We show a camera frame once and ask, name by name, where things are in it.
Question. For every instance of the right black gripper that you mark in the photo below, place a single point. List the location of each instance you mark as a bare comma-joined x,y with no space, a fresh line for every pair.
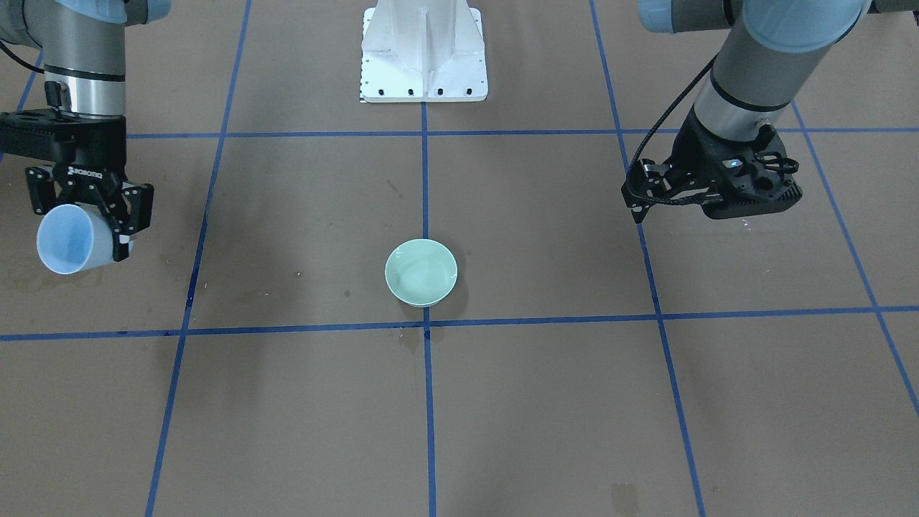
85,177

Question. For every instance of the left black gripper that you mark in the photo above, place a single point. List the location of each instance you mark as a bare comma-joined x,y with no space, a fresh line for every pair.
691,154

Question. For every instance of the light blue plastic cup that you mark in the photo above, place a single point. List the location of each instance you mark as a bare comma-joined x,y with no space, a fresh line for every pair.
74,237

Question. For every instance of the mint green ceramic bowl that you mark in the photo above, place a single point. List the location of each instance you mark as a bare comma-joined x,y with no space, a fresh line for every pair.
421,272

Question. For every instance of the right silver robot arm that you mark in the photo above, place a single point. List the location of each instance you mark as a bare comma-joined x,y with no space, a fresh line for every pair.
84,68

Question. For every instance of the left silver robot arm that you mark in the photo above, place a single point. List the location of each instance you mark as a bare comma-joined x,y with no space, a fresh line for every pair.
771,49

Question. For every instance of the brown paper table cover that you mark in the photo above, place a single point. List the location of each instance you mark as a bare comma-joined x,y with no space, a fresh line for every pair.
249,359

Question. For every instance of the white camera mast base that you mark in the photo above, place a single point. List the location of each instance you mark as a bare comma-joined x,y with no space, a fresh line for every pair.
423,52

